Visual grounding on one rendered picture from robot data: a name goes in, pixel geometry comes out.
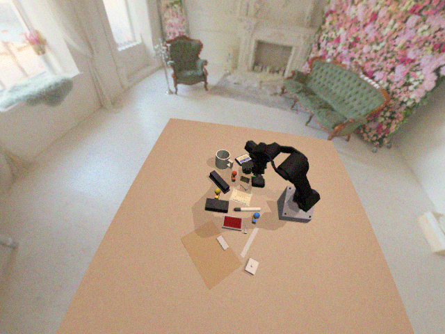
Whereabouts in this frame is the cream inspection card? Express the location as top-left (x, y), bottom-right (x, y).
top-left (229, 188), bottom-right (253, 206)

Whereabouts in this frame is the grey cup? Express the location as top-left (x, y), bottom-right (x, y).
top-left (216, 150), bottom-right (234, 169)

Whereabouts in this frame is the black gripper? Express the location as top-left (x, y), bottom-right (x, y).
top-left (252, 160), bottom-right (266, 188)

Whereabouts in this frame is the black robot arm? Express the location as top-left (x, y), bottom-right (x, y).
top-left (241, 140), bottom-right (321, 212)

